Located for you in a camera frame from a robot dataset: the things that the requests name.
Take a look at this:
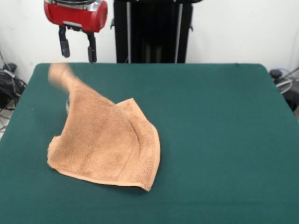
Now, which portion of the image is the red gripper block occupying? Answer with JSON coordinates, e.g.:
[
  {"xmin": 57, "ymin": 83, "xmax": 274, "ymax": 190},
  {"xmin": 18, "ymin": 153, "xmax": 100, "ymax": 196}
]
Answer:
[{"xmin": 43, "ymin": 0, "xmax": 108, "ymax": 63}]

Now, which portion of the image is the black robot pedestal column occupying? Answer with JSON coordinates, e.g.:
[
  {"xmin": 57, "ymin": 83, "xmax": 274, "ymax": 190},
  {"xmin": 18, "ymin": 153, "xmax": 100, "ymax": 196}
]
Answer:
[{"xmin": 110, "ymin": 0, "xmax": 204, "ymax": 64}]

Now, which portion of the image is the grey wheeled chair base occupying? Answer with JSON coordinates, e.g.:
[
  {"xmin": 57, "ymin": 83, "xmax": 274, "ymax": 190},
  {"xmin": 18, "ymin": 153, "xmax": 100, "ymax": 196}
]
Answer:
[{"xmin": 269, "ymin": 67, "xmax": 299, "ymax": 112}]

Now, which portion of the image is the tan terry towel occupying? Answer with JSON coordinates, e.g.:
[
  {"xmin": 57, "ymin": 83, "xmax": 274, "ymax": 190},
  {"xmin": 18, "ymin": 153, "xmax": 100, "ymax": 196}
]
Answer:
[{"xmin": 47, "ymin": 62, "xmax": 162, "ymax": 192}]

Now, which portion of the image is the dark green table cloth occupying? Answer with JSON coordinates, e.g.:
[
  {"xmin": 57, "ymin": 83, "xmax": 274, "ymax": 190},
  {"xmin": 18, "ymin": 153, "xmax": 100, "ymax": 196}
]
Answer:
[{"xmin": 0, "ymin": 62, "xmax": 299, "ymax": 224}]

